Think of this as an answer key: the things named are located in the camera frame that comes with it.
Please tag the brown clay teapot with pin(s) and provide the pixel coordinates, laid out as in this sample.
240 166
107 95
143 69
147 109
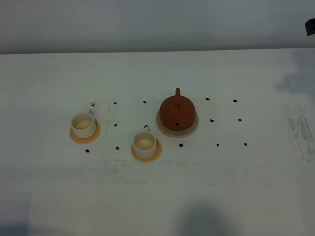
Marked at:
177 112

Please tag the beige round teapot saucer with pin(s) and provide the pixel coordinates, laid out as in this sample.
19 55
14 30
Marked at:
177 132

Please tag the right orange coaster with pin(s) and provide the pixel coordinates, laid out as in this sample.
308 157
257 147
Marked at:
152 158

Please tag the orange coaster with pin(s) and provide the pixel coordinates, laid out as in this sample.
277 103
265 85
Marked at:
76 139
152 158

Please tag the right white teacup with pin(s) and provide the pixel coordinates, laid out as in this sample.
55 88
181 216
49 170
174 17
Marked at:
145 143

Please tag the white teacup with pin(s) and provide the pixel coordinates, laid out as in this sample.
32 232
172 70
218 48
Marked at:
83 124
145 143

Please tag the left white teacup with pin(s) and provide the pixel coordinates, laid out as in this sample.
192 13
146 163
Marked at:
83 124

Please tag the left orange coaster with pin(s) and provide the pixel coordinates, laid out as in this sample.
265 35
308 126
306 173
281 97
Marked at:
76 139

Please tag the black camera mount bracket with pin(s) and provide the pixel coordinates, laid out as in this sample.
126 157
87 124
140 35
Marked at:
310 27

